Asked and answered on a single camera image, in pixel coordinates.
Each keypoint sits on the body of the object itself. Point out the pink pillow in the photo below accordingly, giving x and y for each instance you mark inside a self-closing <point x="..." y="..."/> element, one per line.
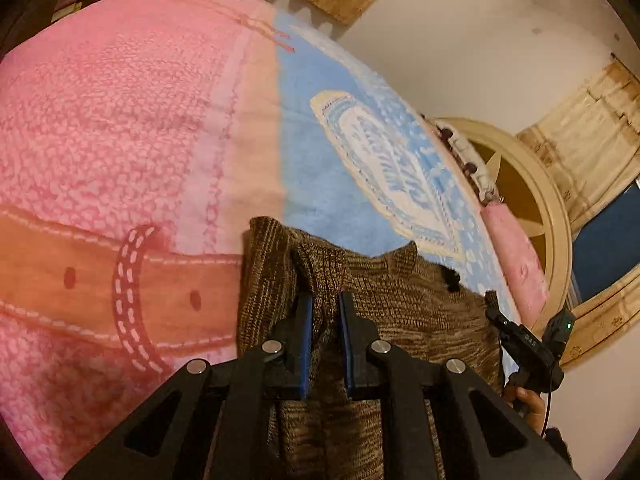
<point x="518" y="260"/>

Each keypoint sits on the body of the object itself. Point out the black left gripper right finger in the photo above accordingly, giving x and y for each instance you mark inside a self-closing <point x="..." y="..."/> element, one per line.
<point x="439" y="420"/>

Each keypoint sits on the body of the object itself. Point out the pink and blue bedspread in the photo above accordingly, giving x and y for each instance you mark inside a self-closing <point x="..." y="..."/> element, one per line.
<point x="138" y="140"/>

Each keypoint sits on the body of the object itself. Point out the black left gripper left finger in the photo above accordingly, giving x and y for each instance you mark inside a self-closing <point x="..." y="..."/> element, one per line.
<point x="212" y="421"/>

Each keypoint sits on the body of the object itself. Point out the brown knitted sweater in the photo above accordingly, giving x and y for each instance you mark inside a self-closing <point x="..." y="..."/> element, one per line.
<point x="328" y="436"/>

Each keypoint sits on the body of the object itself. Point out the person's right hand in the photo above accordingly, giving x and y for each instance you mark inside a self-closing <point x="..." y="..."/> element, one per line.
<point x="531" y="405"/>

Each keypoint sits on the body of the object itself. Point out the beige curtain by headboard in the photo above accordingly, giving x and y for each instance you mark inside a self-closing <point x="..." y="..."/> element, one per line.
<point x="589" y="143"/>

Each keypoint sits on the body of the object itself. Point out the cream wooden headboard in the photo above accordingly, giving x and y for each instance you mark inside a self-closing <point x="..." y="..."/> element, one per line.
<point x="536" y="202"/>

